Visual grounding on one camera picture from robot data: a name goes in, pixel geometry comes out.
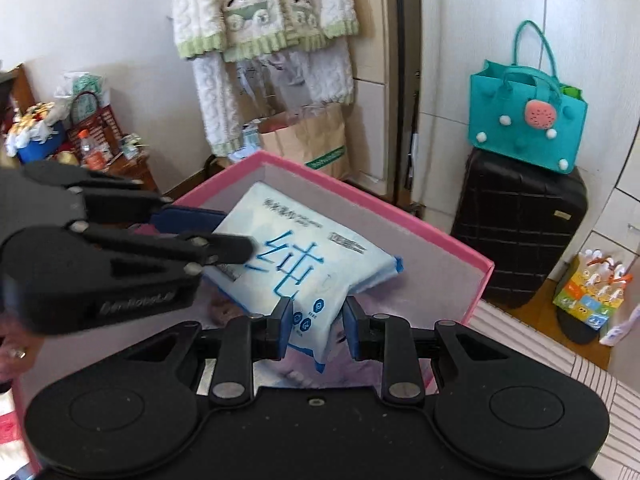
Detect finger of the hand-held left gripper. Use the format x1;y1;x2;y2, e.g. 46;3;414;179
20;160;229;241
70;220;260;282

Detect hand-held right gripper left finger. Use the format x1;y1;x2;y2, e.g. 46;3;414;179
120;296;295;407

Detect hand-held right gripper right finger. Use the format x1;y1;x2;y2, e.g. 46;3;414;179
343;296;513;407

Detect white wipes packet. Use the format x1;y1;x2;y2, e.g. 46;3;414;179
200;181;405;373

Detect pink storage box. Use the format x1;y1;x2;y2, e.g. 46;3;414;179
12;150;496;476

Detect person's left hand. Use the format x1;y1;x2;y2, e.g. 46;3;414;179
0;312;37;388

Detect black clothes rack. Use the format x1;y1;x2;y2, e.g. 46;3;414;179
202;154;236;183

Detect dark wooden nightstand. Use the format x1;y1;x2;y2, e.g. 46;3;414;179
0;62;161;196

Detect white fleece pajama pants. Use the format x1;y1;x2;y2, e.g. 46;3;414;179
192;40;357;158

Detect orange label plastic bottle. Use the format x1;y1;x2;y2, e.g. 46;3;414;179
77;129;110;170

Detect brown woven basket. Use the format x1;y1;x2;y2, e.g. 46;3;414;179
66;91;121;156

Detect brown paper bag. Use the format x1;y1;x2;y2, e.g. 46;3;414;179
257;102;348;181

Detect blue tub with bouquet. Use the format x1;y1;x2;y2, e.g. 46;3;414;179
5;102;68;165

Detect green white plastic bag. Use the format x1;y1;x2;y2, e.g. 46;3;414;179
55;71;108;111

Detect striped pink tablecloth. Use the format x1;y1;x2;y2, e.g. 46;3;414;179
465;300;640;471

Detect black suitcase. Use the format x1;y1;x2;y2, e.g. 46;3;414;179
450;149;588;308

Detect white fleece pajama jacket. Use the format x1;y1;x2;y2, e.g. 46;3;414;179
170;0;361;63

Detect colourful printed carton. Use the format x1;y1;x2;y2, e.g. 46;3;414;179
552;249;633;346

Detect teal felt handbag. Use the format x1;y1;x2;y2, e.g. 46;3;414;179
467;20;589;176

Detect grey wooden wardrobe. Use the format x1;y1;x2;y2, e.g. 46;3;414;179
420;0;640;271

